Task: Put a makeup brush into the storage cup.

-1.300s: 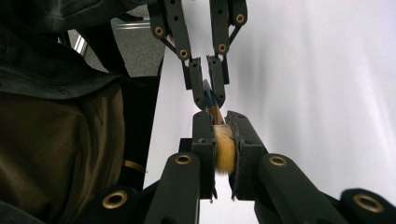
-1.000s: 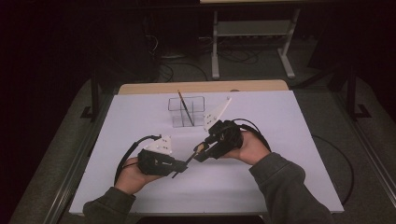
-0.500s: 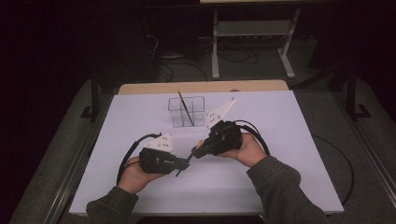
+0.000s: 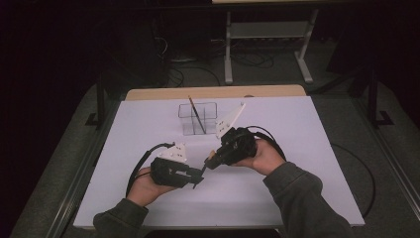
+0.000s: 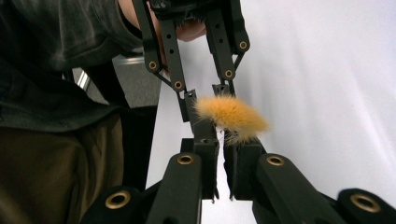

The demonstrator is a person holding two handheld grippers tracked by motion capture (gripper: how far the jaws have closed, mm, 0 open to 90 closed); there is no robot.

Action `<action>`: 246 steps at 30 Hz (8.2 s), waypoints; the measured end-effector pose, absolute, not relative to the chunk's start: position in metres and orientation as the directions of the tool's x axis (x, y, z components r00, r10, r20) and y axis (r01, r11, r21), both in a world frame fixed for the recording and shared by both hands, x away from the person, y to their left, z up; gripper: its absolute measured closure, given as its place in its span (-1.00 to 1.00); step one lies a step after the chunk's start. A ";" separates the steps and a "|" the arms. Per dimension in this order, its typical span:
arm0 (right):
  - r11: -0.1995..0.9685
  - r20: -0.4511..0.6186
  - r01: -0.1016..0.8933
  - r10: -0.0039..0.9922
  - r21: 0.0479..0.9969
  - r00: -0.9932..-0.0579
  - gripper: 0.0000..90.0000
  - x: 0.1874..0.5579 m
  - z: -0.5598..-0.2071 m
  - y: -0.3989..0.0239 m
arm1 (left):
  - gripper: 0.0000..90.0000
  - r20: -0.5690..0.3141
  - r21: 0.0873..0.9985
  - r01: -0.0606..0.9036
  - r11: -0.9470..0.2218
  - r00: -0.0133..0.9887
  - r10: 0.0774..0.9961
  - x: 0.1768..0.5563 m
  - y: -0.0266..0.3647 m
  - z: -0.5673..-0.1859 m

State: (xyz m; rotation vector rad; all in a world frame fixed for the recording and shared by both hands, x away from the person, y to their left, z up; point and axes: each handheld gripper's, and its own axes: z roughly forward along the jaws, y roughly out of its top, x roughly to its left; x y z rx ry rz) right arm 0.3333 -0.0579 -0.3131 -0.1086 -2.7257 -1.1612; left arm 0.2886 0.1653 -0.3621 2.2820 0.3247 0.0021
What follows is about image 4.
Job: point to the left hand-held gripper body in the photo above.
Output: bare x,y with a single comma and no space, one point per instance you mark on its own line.
170,173

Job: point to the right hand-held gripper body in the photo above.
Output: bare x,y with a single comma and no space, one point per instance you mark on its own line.
237,147

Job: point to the clear acrylic organizer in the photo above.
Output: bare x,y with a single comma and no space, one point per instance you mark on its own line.
204,119

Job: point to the person's right hand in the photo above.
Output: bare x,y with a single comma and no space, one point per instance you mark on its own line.
264,158

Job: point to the person's left hand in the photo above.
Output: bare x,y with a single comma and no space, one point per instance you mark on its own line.
147,191

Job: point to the white table board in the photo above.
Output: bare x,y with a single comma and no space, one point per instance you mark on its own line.
231,198

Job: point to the black metal stand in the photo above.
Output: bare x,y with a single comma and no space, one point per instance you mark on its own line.
373,99
100,99

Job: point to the white metal desk frame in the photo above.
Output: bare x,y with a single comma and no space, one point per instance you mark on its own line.
228,59

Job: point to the metal floor rail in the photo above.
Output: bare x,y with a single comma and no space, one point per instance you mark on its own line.
71,201
396,172

